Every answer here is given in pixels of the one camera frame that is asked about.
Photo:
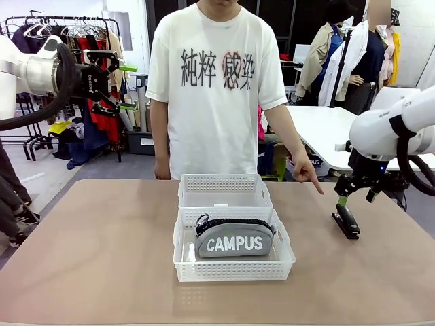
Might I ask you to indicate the person's right hand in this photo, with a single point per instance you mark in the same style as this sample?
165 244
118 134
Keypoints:
162 171

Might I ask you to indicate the red hanging dress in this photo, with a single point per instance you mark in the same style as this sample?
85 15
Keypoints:
102 119

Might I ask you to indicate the person's right forearm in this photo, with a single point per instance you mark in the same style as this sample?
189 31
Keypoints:
159 132

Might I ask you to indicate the dark purple jacket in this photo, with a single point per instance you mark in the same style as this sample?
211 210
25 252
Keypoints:
29 39

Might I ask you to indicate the white paper roll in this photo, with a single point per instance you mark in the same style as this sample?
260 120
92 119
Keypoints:
142 108

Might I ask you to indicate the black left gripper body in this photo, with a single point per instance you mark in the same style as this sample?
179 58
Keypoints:
95 81

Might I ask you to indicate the storage box with blue label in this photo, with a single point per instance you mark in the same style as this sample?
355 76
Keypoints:
314 164

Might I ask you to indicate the white coat on stand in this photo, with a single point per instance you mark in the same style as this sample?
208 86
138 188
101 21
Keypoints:
353 61

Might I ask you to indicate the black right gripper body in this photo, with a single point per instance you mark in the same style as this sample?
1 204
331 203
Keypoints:
365 169

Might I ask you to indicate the person's left hand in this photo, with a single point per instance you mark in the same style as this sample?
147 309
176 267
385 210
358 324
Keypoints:
304 169

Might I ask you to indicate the bystander in navy top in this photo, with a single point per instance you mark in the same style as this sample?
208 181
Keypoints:
377 57

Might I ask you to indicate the person in white t-shirt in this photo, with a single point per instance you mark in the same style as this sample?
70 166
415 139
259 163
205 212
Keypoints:
210 119

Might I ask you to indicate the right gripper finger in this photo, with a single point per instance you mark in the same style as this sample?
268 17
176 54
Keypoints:
373 194
343 193

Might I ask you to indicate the black white sneaker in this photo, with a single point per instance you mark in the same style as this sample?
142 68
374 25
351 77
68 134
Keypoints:
29 215
18 240

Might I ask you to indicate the white work table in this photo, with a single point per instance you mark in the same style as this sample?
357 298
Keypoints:
323 129

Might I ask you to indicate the person's left forearm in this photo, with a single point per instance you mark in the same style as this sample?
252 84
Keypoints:
283 132

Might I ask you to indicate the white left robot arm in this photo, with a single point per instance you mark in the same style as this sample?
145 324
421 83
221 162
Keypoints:
23 71

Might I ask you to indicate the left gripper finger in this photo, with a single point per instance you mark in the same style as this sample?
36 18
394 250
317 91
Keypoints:
112 107
113 64

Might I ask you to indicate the yellow cloth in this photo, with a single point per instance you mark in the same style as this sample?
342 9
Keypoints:
61 126

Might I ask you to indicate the green plastic crate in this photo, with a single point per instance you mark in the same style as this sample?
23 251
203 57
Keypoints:
276 169

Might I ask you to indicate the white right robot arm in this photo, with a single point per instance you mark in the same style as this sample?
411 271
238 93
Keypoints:
380 129

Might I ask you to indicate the mannequin with beige coat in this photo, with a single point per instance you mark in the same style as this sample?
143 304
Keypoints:
319 61

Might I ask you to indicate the black stapler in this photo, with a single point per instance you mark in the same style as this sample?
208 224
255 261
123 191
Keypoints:
348 224

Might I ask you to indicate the black clothes rack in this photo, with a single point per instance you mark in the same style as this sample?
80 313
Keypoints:
112 23

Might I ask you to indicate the grey Campus pencil case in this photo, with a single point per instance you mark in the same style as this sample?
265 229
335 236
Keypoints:
234 242

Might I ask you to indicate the grey storage bin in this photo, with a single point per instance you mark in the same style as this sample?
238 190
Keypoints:
141 142

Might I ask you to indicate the bystander leg dark trousers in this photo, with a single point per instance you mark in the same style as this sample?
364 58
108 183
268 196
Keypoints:
10 176

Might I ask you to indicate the white perforated plastic basket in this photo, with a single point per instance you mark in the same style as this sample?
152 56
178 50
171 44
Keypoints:
224 186
234 271

